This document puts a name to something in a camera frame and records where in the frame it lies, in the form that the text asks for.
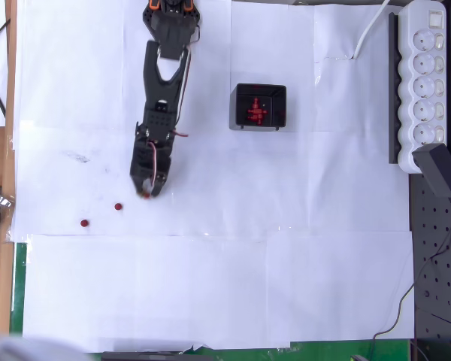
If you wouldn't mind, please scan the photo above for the white power cable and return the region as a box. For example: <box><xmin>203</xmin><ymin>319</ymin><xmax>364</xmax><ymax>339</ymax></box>
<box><xmin>352</xmin><ymin>0</ymin><xmax>392</xmax><ymax>60</ymax></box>

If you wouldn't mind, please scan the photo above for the black power adapter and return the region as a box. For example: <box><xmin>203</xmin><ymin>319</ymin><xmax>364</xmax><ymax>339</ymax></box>
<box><xmin>412</xmin><ymin>142</ymin><xmax>451</xmax><ymax>199</ymax></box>

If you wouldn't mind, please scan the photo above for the white power strip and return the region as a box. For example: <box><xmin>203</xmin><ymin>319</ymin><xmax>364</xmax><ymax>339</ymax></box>
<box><xmin>397</xmin><ymin>0</ymin><xmax>448</xmax><ymax>175</ymax></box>

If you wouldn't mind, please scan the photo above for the thin black cable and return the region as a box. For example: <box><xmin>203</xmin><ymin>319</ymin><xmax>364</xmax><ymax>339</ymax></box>
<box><xmin>368</xmin><ymin>195</ymin><xmax>451</xmax><ymax>361</ymax></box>

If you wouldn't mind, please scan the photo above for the black flat device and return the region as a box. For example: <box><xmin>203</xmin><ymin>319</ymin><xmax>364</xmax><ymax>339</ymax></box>
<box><xmin>101</xmin><ymin>350</ymin><xmax>214</xmax><ymax>361</ymax></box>

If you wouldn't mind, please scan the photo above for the white paper table covering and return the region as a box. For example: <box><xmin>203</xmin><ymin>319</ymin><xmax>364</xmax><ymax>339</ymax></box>
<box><xmin>10</xmin><ymin>0</ymin><xmax>416</xmax><ymax>354</ymax></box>

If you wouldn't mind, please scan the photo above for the black square bin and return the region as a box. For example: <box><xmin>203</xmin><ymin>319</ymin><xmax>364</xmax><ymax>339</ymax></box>
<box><xmin>229</xmin><ymin>83</ymin><xmax>288</xmax><ymax>132</ymax></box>

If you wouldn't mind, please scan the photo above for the green mat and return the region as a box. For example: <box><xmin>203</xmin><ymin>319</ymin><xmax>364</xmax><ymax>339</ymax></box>
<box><xmin>10</xmin><ymin>242</ymin><xmax>414</xmax><ymax>361</ymax></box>

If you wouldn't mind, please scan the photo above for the red white servo cable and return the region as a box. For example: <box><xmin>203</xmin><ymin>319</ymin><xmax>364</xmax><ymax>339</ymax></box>
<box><xmin>150</xmin><ymin>129</ymin><xmax>189</xmax><ymax>189</ymax></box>

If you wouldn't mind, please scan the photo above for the gray blurry object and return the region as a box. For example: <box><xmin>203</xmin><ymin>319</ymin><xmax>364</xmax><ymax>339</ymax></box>
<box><xmin>0</xmin><ymin>323</ymin><xmax>91</xmax><ymax>361</ymax></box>

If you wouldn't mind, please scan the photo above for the black pegboard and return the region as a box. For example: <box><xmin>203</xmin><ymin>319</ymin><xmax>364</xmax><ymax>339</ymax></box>
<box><xmin>408</xmin><ymin>0</ymin><xmax>451</xmax><ymax>361</ymax></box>

